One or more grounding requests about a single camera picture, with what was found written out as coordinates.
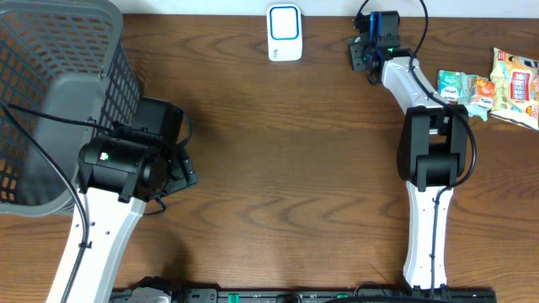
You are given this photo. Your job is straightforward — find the white barcode scanner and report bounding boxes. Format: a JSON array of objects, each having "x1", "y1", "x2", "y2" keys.
[{"x1": 266, "y1": 3, "x2": 303, "y2": 61}]

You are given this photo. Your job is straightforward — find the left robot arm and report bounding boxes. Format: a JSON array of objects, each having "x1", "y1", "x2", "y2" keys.
[{"x1": 47, "y1": 126, "x2": 198, "y2": 302}]

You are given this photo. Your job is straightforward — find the green tissue pack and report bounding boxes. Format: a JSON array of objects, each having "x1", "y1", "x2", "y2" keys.
[{"x1": 437, "y1": 70, "x2": 464, "y2": 101}]

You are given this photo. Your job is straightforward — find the teal small snack packet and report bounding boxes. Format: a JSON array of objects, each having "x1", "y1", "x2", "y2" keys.
[{"x1": 457, "y1": 72, "x2": 488, "y2": 121}]

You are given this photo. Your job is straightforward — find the large white snack bag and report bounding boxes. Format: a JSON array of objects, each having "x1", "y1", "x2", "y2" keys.
[{"x1": 490, "y1": 48, "x2": 538, "y2": 131}]

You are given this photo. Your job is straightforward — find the grey plastic mesh basket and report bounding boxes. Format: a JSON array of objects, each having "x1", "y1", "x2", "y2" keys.
[{"x1": 1, "y1": 0, "x2": 141, "y2": 217}]

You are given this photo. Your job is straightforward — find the orange tissue pack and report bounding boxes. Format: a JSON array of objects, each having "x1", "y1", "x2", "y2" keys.
[{"x1": 470, "y1": 77, "x2": 495, "y2": 109}]

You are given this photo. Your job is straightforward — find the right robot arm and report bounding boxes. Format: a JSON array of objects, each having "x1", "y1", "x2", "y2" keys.
[{"x1": 349, "y1": 33, "x2": 469, "y2": 292}]

